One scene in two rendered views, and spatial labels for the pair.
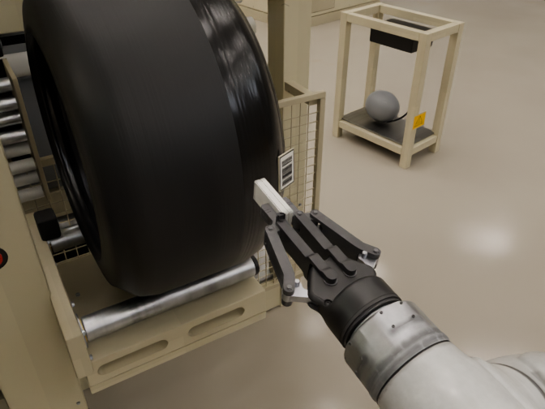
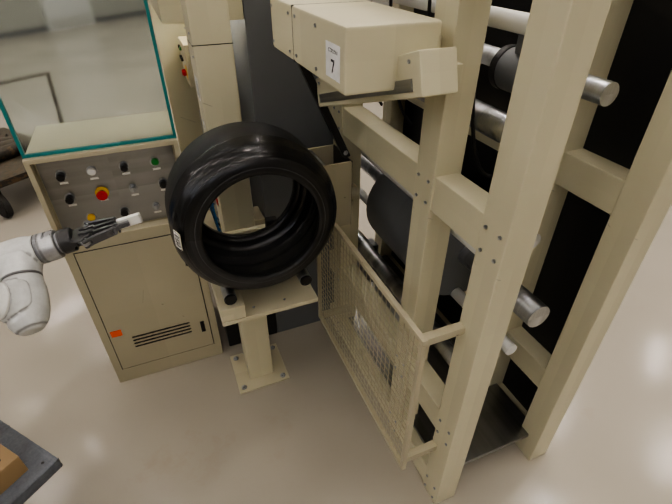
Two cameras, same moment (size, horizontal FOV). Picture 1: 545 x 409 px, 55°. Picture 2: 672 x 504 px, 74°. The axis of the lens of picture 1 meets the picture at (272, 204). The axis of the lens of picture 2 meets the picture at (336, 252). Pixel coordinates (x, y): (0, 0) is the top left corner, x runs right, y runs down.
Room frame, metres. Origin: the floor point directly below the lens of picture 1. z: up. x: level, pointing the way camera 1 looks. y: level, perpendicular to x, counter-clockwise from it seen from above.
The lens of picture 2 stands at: (1.33, -1.06, 1.95)
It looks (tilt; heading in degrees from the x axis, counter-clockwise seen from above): 36 degrees down; 98
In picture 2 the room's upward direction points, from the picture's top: straight up
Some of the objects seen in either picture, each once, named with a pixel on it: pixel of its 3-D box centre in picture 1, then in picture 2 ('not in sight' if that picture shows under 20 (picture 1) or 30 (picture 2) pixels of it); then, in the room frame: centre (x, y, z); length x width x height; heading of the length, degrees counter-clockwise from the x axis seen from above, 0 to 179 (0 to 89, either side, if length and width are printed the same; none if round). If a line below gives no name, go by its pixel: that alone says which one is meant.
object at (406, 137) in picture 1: (392, 83); not in sight; (3.04, -0.73, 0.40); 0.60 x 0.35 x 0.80; 41
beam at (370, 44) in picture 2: not in sight; (341, 35); (1.15, 0.31, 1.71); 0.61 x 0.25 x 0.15; 121
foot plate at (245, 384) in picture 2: not in sight; (259, 366); (0.68, 0.47, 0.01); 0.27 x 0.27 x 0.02; 31
